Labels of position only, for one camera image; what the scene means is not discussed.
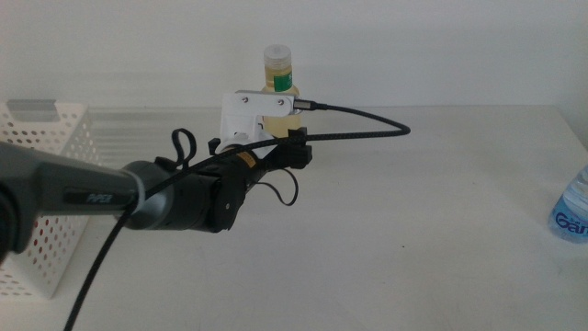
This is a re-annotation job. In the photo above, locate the thick black braided camera cable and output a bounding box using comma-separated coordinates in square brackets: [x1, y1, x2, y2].
[62, 101, 412, 331]

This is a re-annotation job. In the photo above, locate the water bottle with blue label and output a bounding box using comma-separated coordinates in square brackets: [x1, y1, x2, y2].
[548, 165, 588, 244]

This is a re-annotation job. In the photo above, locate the white perforated plastic basket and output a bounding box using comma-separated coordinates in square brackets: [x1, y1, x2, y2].
[0, 99, 103, 300]

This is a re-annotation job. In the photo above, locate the thin black left gripper wire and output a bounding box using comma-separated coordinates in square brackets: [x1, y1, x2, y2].
[170, 127, 300, 207]

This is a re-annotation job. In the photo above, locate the clear bottle with yellow liquid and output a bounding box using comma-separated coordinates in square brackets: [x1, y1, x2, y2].
[262, 44, 303, 139]

